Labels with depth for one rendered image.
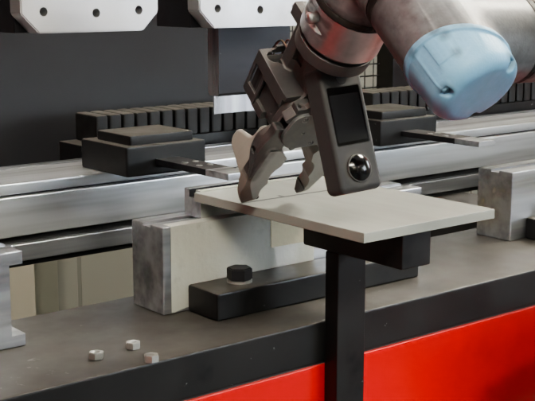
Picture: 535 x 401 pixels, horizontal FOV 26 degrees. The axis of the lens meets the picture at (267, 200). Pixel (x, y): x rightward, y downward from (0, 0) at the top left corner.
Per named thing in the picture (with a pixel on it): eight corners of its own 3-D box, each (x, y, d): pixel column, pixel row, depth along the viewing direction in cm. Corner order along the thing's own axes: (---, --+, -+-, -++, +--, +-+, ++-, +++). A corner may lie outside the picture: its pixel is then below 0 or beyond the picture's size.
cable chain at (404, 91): (372, 116, 193) (372, 92, 193) (347, 113, 198) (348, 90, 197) (538, 99, 220) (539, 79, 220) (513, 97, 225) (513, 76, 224)
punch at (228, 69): (219, 114, 126) (218, 26, 124) (208, 113, 127) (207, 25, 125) (289, 108, 132) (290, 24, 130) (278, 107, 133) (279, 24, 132)
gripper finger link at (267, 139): (267, 165, 113) (314, 106, 108) (275, 179, 112) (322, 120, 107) (229, 165, 110) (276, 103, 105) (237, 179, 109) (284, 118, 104)
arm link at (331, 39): (411, 29, 99) (331, 37, 95) (391, 66, 102) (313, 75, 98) (372, -31, 102) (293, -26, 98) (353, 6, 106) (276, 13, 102)
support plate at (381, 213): (364, 243, 104) (364, 233, 104) (193, 201, 124) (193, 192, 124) (494, 218, 115) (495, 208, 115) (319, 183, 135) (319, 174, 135)
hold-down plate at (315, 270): (217, 322, 120) (217, 294, 120) (187, 311, 124) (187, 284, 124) (419, 276, 139) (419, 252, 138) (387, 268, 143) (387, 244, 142)
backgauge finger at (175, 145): (198, 195, 131) (197, 151, 130) (81, 167, 151) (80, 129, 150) (279, 184, 138) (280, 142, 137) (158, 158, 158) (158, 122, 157)
